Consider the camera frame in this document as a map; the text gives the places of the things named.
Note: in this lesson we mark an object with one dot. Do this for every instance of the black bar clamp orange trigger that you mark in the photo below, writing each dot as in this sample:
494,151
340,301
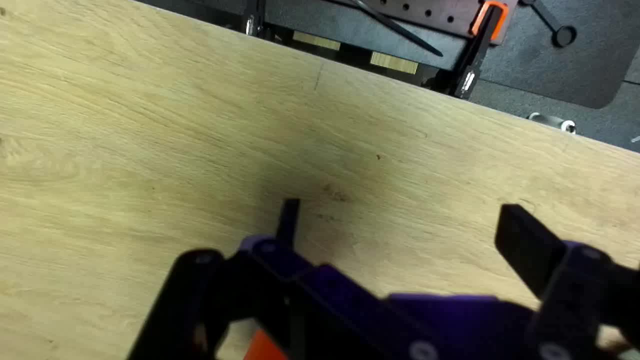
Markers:
481,41

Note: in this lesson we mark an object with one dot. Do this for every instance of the yellow label strip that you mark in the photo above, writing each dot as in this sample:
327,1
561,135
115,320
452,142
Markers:
392,62
316,41

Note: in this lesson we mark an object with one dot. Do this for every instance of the silver metal bolt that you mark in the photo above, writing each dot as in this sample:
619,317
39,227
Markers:
555,120

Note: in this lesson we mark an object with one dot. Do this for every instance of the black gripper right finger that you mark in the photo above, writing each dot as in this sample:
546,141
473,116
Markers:
572,286

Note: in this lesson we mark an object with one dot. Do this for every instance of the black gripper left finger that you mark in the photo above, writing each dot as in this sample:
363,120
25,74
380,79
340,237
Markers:
333,301

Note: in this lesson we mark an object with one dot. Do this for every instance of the black zip tie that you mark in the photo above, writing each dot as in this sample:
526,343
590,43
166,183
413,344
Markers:
400,30

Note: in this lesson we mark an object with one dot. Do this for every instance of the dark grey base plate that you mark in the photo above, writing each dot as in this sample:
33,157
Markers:
586,66

